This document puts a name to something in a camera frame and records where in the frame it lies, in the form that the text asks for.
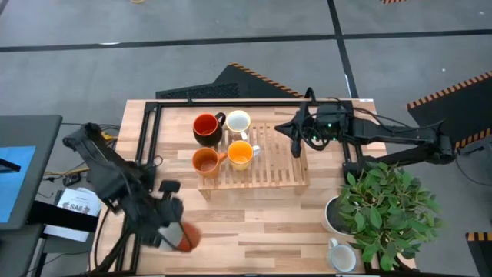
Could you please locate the black board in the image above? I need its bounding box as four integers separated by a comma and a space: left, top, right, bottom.
26, 200, 99, 233

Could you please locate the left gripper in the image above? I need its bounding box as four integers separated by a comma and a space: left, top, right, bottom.
141, 180, 193, 251

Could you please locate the green potted plant white pot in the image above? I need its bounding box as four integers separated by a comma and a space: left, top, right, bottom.
324, 158, 445, 272

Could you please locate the black power adapter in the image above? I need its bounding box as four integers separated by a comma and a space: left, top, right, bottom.
62, 172, 81, 187

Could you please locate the cream mug yellow rim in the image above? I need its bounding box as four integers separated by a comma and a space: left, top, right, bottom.
225, 109, 251, 142

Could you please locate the black mug orange-red interior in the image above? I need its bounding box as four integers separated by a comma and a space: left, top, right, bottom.
191, 112, 227, 148

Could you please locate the white printed paper sheet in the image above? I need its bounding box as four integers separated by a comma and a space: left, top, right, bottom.
43, 187, 105, 243

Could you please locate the orange mug orange handle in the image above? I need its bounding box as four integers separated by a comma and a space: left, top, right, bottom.
191, 147, 228, 179

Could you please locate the orange-red mug white interior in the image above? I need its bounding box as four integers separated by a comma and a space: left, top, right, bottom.
159, 221, 203, 254

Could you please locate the wooden slatted rack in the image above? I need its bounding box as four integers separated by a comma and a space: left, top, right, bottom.
198, 122, 311, 200

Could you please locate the grey desk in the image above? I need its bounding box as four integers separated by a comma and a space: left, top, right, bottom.
0, 114, 63, 232

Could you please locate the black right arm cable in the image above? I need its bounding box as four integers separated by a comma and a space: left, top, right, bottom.
303, 87, 447, 130

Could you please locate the yellow cable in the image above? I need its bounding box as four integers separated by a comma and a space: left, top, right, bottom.
44, 163, 91, 179

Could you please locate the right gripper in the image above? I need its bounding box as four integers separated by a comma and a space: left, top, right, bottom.
274, 102, 349, 158

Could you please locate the pale blue mug white interior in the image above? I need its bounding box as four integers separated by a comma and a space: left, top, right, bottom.
326, 237, 357, 273

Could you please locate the black aluminium frame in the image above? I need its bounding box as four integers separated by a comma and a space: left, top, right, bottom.
90, 98, 389, 277

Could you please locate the yellow mug white handle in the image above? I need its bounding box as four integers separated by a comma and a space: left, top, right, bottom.
227, 140, 261, 172

